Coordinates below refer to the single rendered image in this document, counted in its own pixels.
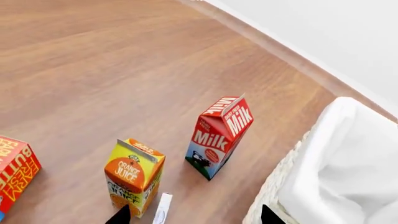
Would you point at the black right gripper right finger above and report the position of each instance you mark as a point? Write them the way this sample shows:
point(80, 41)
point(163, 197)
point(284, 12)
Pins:
point(270, 217)

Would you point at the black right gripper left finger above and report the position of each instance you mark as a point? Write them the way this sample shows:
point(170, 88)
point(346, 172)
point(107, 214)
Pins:
point(120, 217)

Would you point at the white lined wicker basket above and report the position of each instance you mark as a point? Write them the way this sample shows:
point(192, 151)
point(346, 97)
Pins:
point(332, 168)

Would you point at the small white box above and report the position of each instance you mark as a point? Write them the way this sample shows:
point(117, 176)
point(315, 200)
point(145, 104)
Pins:
point(163, 208)

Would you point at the orange juice carton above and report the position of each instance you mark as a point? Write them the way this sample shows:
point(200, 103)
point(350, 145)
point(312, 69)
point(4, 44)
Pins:
point(133, 172)

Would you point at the red milk carton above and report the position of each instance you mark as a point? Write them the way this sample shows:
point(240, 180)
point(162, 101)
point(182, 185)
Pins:
point(217, 140)

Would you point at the red butter box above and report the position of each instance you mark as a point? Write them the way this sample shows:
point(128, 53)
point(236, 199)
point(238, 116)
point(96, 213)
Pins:
point(14, 170)

